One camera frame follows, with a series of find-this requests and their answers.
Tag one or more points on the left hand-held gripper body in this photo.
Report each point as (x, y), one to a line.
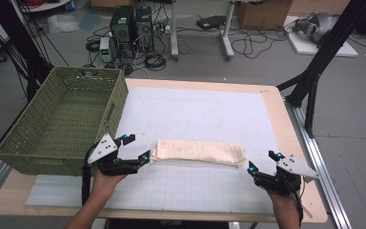
(106, 163)

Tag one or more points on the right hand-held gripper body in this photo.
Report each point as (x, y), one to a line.
(279, 183)

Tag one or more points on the cream towel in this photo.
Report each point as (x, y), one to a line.
(200, 152)

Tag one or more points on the green woven basket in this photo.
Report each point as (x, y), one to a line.
(60, 120)

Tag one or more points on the person's right hand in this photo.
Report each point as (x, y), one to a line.
(282, 199)

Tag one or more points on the person's left hand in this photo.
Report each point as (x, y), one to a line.
(105, 183)

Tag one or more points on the white grid mat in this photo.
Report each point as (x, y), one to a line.
(187, 108)

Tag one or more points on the grey power supply unit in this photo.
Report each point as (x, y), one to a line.
(105, 49)

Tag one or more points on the black computer tower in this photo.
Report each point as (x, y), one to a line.
(122, 30)
(144, 28)

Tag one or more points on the white board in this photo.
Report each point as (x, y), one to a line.
(308, 47)

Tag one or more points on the white desk leg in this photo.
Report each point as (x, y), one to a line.
(174, 31)
(227, 35)

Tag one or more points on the black metal stand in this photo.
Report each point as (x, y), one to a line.
(16, 35)
(330, 44)

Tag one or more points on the clear plastic bag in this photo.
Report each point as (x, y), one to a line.
(63, 24)

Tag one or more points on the grey headset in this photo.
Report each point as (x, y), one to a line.
(317, 25)

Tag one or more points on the brown cardboard box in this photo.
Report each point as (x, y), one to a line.
(263, 14)

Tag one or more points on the flat black device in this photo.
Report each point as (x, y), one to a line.
(210, 22)

